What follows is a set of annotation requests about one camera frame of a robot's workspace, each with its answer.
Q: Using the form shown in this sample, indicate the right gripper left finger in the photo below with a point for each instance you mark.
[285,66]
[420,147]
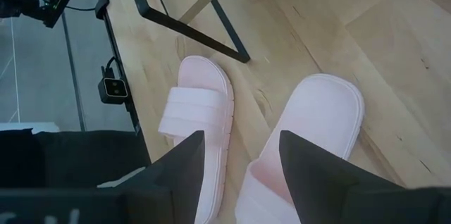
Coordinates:
[169,188]

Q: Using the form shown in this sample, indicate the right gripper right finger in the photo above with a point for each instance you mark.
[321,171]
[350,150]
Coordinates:
[317,181]

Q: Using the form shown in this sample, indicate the pink foam slide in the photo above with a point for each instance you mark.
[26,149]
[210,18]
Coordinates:
[320,111]
[201,107]

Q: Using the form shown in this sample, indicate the black extrusion equipment stand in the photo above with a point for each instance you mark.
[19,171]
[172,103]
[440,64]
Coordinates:
[58,2]

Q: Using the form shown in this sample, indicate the black aluminium table frame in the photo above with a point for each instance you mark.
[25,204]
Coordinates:
[134,118]

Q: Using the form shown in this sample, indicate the black table edge camera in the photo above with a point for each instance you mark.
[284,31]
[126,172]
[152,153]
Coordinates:
[114,88]

